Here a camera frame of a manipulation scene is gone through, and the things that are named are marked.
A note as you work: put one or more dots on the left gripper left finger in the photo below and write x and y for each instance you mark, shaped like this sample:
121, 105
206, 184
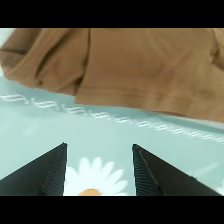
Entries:
43, 175

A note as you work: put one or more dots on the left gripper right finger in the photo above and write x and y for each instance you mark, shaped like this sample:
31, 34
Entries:
160, 176

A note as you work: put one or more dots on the brown T-shirt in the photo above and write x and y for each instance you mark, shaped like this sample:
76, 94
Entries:
140, 66

